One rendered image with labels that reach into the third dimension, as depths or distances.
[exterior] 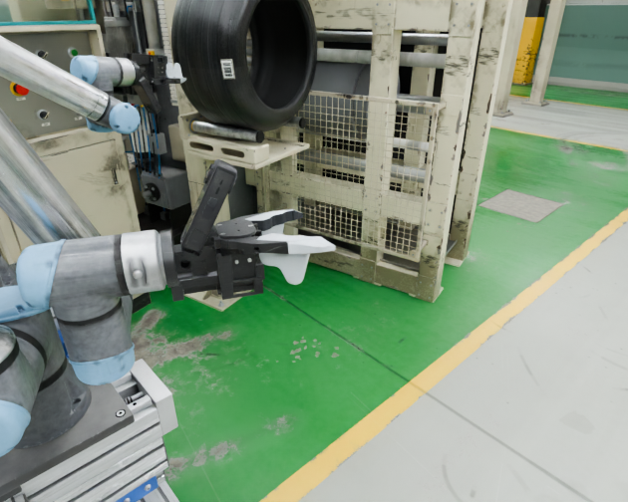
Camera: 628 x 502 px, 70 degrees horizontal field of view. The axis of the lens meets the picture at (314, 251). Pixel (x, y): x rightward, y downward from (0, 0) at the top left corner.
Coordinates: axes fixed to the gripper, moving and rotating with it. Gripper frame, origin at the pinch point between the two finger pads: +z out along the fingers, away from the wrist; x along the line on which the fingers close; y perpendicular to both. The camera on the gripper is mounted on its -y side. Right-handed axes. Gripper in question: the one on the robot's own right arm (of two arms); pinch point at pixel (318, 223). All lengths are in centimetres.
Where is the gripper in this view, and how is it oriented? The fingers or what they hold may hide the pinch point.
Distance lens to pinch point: 60.2
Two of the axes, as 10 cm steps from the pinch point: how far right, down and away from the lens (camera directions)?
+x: 2.8, 3.3, -9.0
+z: 9.6, -1.3, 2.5
